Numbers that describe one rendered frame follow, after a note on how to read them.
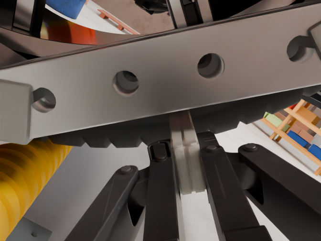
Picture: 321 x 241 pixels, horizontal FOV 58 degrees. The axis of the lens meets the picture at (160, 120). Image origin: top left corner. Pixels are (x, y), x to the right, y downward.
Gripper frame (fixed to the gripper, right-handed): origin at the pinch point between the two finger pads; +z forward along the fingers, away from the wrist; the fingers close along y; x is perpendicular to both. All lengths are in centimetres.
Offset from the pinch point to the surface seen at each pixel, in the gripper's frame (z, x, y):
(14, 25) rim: 7.7, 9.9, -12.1
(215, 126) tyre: 5.7, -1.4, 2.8
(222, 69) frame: -2.3, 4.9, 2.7
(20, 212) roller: 1.4, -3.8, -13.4
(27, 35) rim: 5.9, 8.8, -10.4
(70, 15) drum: 426, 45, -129
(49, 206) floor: 65, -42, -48
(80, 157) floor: 103, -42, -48
